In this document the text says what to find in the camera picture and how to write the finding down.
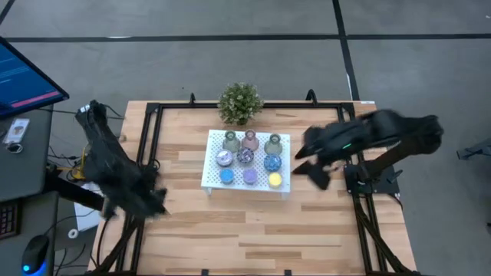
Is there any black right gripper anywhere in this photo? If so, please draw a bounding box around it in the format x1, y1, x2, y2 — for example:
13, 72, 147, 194
291, 121, 371, 191

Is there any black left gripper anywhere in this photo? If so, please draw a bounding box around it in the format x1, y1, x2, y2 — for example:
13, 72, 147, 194
101, 168, 170, 222

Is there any blue white patterned tin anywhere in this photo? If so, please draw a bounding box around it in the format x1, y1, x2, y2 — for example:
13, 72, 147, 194
263, 153, 282, 173

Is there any clear ribbed glass candle holder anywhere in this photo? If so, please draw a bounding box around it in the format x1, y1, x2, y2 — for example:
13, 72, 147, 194
264, 133, 284, 156

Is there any purple round cap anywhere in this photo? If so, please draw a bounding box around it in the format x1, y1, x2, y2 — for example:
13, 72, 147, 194
242, 168, 259, 185

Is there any pink ribbed glass candle holder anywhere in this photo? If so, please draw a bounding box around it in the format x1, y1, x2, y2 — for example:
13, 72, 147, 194
241, 129, 260, 152

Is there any blue round cap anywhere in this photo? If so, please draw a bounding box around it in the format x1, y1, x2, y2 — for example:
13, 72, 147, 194
219, 168, 236, 185

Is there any white purple patterned tin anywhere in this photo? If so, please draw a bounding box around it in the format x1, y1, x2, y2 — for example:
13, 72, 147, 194
216, 149, 234, 167

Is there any white perforated metal shelf riser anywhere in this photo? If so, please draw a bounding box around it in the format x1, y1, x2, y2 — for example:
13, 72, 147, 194
200, 129, 292, 199

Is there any white paper sheet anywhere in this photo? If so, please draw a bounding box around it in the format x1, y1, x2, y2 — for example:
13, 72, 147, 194
73, 182, 103, 232

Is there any green plant in black pot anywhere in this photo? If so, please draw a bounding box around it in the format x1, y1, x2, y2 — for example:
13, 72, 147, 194
217, 81, 265, 127

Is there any black computer mouse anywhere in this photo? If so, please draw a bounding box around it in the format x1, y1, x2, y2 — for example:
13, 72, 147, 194
21, 234, 51, 275

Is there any grey desk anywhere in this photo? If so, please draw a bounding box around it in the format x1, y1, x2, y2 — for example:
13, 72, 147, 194
0, 107, 58, 276

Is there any black keyboard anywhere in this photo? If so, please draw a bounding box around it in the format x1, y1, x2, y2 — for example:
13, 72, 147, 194
0, 199, 21, 241

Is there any white badge card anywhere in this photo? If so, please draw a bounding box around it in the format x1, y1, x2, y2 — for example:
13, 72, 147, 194
2, 117, 31, 145

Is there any computer monitor with blue screen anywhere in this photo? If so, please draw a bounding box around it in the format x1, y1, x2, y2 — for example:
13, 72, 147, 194
0, 36, 71, 119

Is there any black aluminium table frame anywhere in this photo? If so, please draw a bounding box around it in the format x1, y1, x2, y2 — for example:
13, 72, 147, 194
90, 90, 423, 276

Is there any yellow cable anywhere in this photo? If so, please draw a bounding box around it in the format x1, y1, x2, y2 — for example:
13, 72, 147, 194
77, 147, 88, 180

